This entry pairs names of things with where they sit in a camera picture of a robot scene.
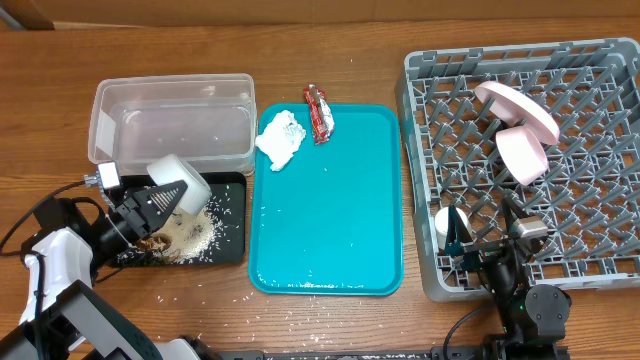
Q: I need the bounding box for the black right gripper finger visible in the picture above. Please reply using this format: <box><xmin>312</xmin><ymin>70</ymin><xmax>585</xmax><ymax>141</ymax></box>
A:
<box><xmin>444</xmin><ymin>205</ymin><xmax>473</xmax><ymax>256</ymax></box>
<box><xmin>501</xmin><ymin>197</ymin><xmax>525</xmax><ymax>235</ymax></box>

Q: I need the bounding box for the white paper cup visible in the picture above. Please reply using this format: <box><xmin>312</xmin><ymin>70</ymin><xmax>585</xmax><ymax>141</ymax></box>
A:
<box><xmin>434</xmin><ymin>208</ymin><xmax>471</xmax><ymax>250</ymax></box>

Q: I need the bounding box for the grey bowl with rice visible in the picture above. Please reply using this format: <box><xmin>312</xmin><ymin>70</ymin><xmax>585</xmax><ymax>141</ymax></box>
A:
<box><xmin>145</xmin><ymin>153</ymin><xmax>213</xmax><ymax>217</ymax></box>

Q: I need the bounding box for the small pink white bowl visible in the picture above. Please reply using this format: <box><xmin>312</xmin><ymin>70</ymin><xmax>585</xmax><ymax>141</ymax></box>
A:
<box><xmin>495</xmin><ymin>126</ymin><xmax>548</xmax><ymax>186</ymax></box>

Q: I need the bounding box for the large white plate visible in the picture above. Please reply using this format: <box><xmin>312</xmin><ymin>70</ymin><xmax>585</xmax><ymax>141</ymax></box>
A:
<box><xmin>473</xmin><ymin>81</ymin><xmax>560</xmax><ymax>145</ymax></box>

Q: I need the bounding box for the white napkin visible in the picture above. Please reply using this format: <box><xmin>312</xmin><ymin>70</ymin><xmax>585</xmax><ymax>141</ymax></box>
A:
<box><xmin>255</xmin><ymin>110</ymin><xmax>306</xmax><ymax>172</ymax></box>

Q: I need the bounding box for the red silver foil wrapper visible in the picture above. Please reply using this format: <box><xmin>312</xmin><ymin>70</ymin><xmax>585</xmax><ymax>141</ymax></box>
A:
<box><xmin>303</xmin><ymin>84</ymin><xmax>335</xmax><ymax>145</ymax></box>

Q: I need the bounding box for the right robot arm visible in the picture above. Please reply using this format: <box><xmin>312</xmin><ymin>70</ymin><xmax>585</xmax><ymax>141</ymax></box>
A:
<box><xmin>431</xmin><ymin>198</ymin><xmax>572</xmax><ymax>360</ymax></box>

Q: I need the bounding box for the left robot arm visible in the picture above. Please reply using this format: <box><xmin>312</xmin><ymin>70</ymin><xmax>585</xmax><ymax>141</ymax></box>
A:
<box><xmin>1</xmin><ymin>180</ymin><xmax>206</xmax><ymax>359</ymax></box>

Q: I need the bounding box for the food scraps rice pile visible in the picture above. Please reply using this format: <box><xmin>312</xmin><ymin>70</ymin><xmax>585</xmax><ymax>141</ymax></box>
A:
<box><xmin>136</xmin><ymin>210</ymin><xmax>218</xmax><ymax>264</ymax></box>

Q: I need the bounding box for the black plastic tray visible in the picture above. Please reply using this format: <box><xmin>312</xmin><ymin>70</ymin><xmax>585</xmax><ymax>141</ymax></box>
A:
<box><xmin>108</xmin><ymin>172</ymin><xmax>246</xmax><ymax>268</ymax></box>

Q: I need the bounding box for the grey plastic dish rack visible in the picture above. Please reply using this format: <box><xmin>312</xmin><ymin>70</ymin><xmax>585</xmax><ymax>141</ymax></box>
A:
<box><xmin>396</xmin><ymin>38</ymin><xmax>639</xmax><ymax>302</ymax></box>

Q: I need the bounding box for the clear plastic bin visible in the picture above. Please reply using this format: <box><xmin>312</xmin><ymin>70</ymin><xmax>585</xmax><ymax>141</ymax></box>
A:
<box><xmin>87</xmin><ymin>73</ymin><xmax>257</xmax><ymax>176</ymax></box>

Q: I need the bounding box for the teal plastic tray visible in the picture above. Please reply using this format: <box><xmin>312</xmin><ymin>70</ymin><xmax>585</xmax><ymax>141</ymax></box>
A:
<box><xmin>248</xmin><ymin>104</ymin><xmax>404</xmax><ymax>296</ymax></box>

